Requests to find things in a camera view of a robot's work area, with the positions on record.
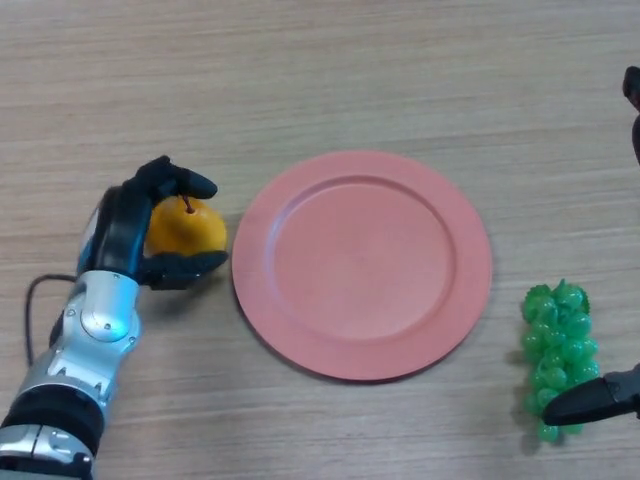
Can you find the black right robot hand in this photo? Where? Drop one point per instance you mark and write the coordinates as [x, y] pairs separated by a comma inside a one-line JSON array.
[[585, 402]]

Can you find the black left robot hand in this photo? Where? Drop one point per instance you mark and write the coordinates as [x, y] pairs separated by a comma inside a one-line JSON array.
[[120, 235]]

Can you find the yellow pear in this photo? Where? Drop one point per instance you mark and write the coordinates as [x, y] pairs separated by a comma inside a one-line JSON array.
[[187, 230]]

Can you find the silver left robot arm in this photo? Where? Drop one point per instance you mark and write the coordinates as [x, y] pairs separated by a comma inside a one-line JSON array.
[[85, 350]]

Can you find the pink round plate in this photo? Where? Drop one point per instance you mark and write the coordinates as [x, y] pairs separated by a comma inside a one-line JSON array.
[[360, 270]]

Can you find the green grape bunch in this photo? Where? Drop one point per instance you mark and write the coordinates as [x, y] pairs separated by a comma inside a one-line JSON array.
[[555, 325]]

